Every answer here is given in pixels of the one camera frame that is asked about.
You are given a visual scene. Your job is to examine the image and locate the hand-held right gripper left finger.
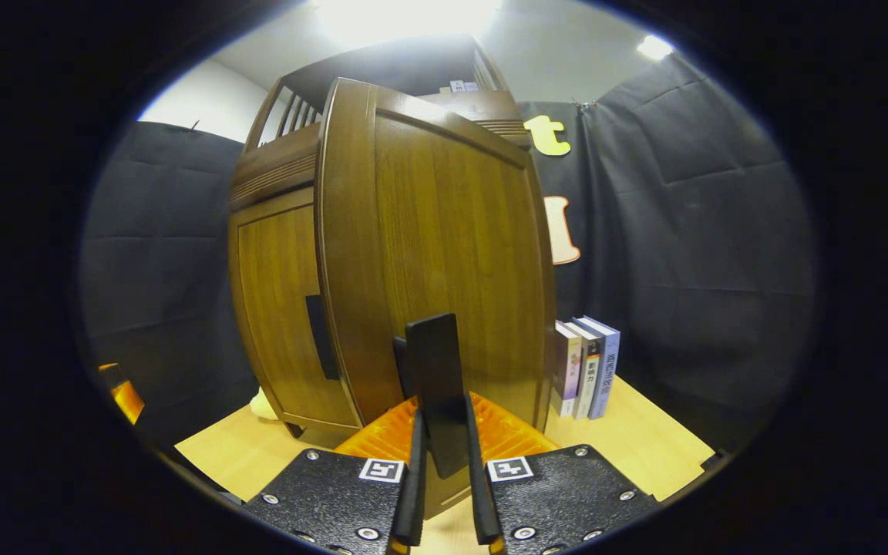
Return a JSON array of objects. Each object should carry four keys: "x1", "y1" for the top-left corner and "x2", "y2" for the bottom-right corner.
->
[{"x1": 242, "y1": 392, "x2": 429, "y2": 555}]

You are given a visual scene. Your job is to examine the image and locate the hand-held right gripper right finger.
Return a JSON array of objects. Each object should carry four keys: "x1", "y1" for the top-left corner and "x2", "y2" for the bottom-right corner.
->
[{"x1": 463, "y1": 392, "x2": 659, "y2": 555}]

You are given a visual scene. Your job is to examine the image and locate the black door handle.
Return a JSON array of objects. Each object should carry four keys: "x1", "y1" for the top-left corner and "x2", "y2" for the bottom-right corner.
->
[
  {"x1": 305, "y1": 294, "x2": 341, "y2": 381},
  {"x1": 392, "y1": 312, "x2": 472, "y2": 480}
]

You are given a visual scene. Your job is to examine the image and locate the wooden cabinet door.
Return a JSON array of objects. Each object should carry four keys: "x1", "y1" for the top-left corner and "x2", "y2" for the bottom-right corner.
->
[
  {"x1": 230, "y1": 187, "x2": 364, "y2": 438},
  {"x1": 314, "y1": 77, "x2": 557, "y2": 519}
]

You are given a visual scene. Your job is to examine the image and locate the wooden double-door shoe cabinet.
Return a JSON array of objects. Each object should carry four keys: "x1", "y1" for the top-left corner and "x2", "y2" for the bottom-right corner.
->
[{"x1": 227, "y1": 35, "x2": 560, "y2": 519}]

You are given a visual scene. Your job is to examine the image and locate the cream soft object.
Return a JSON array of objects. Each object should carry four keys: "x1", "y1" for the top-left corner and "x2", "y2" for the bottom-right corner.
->
[{"x1": 250, "y1": 385, "x2": 281, "y2": 421}]

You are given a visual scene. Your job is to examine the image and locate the white purple book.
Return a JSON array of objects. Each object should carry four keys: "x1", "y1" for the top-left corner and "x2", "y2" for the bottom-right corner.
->
[{"x1": 550, "y1": 321, "x2": 582, "y2": 418}]

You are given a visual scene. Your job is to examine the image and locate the dark white book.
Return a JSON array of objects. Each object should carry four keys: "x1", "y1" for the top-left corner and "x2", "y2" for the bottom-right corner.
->
[{"x1": 567, "y1": 318, "x2": 605, "y2": 421}]

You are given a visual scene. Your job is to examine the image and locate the pale blue book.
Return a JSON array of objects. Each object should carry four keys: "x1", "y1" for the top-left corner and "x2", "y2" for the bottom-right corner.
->
[{"x1": 579, "y1": 314, "x2": 621, "y2": 421}]

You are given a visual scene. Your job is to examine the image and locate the black backdrop cloth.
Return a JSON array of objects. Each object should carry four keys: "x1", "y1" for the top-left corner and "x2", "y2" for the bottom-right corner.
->
[{"x1": 80, "y1": 52, "x2": 815, "y2": 456}]

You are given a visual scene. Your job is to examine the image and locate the large ceiling light panel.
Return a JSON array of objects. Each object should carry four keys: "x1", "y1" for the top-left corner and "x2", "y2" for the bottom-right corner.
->
[{"x1": 313, "y1": 0, "x2": 503, "y2": 47}]

